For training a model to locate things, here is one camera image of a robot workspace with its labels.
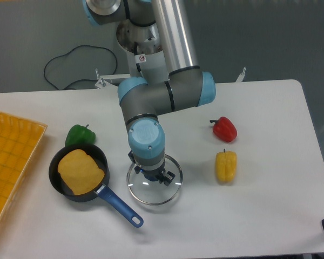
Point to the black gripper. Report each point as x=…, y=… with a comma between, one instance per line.
x=155, y=172

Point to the glass pot lid blue knob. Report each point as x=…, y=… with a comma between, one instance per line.
x=153, y=193

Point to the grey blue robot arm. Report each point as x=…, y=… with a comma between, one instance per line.
x=187, y=85

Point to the yellow toast slice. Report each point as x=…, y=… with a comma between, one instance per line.
x=80, y=172

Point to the yellow bell pepper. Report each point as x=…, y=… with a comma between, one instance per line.
x=225, y=166

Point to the green bell pepper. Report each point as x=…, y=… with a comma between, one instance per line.
x=79, y=134

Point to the red bell pepper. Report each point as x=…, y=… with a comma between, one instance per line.
x=224, y=129

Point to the yellow woven basket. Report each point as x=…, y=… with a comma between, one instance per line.
x=19, y=140

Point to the black saucepan blue handle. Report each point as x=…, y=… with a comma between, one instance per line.
x=102, y=191

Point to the white table clamp bracket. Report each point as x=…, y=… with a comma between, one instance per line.
x=241, y=76

